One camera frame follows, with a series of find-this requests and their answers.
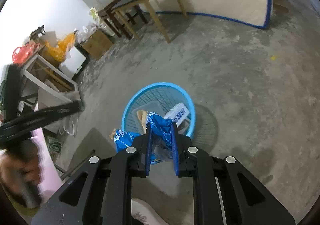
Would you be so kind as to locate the cardboard box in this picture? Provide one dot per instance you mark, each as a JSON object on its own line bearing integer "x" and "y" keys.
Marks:
{"x": 97, "y": 44}

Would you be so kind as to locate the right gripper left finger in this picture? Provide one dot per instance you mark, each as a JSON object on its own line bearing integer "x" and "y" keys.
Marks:
{"x": 99, "y": 192}

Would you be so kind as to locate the dark wooden stool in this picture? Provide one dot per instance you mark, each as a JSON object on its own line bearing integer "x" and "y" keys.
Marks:
{"x": 120, "y": 24}

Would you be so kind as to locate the red plastic bag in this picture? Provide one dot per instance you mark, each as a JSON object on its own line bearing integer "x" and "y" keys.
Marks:
{"x": 22, "y": 53}

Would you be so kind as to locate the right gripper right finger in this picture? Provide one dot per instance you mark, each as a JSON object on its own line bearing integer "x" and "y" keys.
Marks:
{"x": 224, "y": 190}

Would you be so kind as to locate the brown paper bag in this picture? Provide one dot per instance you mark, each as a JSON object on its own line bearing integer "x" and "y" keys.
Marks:
{"x": 142, "y": 116}

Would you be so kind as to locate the blue mesh trash basket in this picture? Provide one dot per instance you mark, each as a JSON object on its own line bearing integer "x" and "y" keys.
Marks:
{"x": 159, "y": 98}

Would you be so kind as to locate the white cabinet box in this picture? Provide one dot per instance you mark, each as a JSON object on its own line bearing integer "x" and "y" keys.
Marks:
{"x": 74, "y": 61}

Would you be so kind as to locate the blue plastic wrapper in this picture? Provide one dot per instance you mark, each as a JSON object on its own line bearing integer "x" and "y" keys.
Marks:
{"x": 161, "y": 136}

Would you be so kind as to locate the long side table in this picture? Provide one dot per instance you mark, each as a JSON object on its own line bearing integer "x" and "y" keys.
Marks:
{"x": 49, "y": 79}

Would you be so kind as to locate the white blue carton box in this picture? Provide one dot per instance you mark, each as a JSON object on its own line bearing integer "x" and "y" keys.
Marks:
{"x": 177, "y": 114}

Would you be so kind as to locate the white shoe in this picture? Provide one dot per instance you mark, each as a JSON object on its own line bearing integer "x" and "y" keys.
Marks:
{"x": 144, "y": 213}

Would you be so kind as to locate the orange plastic bag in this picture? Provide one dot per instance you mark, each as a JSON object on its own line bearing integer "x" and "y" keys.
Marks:
{"x": 60, "y": 51}

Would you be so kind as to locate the left hand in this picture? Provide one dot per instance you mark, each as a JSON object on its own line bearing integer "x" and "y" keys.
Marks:
{"x": 10, "y": 164}

